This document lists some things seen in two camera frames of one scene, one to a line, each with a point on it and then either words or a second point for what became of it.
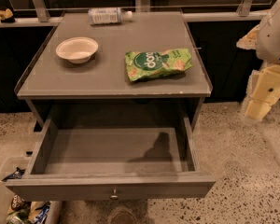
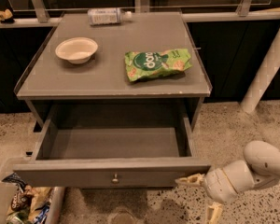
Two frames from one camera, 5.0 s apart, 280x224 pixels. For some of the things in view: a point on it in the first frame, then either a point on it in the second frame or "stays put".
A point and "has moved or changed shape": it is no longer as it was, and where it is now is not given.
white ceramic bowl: [77, 49] stays put
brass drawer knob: [114, 197] -> [115, 180]
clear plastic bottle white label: [108, 16] stays put
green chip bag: [148, 63] stays put
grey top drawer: [115, 159] has moved or changed shape
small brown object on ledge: [6, 16] stays put
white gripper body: [274, 41] -> [218, 183]
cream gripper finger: [249, 40] -> [194, 179]
